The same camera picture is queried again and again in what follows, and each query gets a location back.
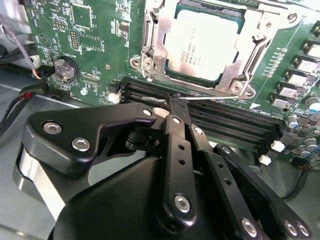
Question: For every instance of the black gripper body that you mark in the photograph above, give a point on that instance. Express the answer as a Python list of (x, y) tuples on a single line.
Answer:
[(112, 212)]

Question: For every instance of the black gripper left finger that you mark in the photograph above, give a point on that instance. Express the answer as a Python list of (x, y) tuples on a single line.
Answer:
[(100, 120)]

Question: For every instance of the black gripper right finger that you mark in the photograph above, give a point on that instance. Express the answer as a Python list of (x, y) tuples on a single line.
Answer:
[(212, 160)]

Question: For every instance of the metal socket cover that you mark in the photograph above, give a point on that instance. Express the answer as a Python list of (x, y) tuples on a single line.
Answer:
[(162, 42)]

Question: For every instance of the silver-topped CPU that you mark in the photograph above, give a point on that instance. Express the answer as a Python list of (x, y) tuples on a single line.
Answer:
[(202, 40)]

